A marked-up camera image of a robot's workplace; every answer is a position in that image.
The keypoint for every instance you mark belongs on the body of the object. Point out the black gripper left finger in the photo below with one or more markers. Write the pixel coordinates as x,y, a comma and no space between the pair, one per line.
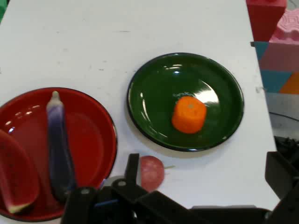
81,205

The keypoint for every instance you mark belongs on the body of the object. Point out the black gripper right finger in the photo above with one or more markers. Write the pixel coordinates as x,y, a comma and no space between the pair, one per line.
287,186

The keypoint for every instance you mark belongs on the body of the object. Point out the purple toy eggplant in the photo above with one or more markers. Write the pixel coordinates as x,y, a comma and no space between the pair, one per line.
57,144

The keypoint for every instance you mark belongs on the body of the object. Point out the red round plate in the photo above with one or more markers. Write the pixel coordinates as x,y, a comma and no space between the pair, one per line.
88,140

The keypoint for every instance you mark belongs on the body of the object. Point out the red watermelon slice toy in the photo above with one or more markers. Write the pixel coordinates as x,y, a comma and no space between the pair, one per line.
16,172

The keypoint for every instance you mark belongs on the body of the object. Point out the round red toy fruit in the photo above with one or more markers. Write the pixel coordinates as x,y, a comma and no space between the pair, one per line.
151,172

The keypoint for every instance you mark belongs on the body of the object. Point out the orange carrot chunk toy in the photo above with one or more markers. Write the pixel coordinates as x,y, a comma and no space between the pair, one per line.
189,116

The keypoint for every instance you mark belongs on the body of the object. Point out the triangle pattern foam mat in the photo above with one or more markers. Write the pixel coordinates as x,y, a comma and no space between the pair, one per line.
275,60

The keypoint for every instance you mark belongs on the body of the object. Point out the dark green round plate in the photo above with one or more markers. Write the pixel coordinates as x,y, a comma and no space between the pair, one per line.
163,93

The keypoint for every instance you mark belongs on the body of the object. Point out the pink foam block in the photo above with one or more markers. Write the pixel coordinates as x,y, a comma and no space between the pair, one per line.
288,28

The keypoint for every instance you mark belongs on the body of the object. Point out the large red foam block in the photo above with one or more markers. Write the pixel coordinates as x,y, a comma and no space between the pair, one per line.
264,18

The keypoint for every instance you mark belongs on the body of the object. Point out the green foam block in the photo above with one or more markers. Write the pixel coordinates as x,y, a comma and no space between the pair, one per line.
2,9

